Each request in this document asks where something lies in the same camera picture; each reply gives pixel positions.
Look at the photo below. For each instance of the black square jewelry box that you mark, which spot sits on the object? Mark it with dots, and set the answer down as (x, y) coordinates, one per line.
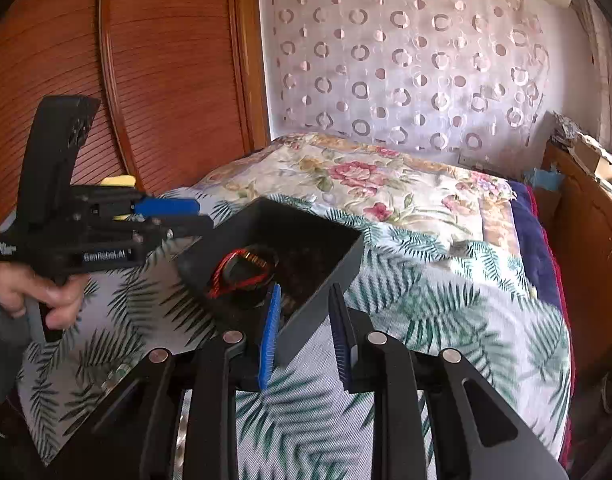
(230, 269)

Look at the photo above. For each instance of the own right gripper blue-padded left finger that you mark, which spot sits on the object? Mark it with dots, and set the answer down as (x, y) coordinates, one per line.
(268, 335)

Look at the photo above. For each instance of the floral bed quilt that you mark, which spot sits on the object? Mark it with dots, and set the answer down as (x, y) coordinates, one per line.
(375, 183)

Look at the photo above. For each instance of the clutter on cabinet top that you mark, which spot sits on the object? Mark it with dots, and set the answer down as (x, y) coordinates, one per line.
(587, 152)

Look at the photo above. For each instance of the grey sleeve forearm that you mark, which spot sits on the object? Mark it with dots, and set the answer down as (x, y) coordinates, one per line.
(14, 340)

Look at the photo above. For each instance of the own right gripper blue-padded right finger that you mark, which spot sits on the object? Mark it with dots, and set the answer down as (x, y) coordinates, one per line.
(344, 337)

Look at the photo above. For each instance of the wooden side cabinet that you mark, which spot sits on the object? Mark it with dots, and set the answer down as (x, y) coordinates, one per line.
(580, 236)

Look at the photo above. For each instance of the brown wooden wardrobe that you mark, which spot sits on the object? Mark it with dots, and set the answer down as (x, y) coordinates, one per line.
(180, 84)

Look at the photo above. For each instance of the pale green jade bangle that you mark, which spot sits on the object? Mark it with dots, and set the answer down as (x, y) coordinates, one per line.
(114, 377)

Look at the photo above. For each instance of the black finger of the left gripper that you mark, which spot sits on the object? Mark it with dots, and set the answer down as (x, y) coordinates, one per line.
(161, 229)

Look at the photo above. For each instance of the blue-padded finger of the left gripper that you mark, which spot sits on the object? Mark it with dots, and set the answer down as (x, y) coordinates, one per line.
(165, 207)

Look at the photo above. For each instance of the person's left hand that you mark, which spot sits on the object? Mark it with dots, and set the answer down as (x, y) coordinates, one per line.
(19, 282)

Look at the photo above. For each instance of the pink circle pattern curtain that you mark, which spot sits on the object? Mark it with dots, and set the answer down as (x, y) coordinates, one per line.
(432, 77)

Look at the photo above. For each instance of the palm leaf print cloth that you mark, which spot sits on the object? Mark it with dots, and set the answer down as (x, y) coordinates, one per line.
(443, 386)

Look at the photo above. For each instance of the yellow plush toy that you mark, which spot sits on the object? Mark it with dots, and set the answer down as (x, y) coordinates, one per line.
(118, 185)

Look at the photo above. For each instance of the dark blue blanket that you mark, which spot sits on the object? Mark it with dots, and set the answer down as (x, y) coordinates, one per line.
(551, 352)

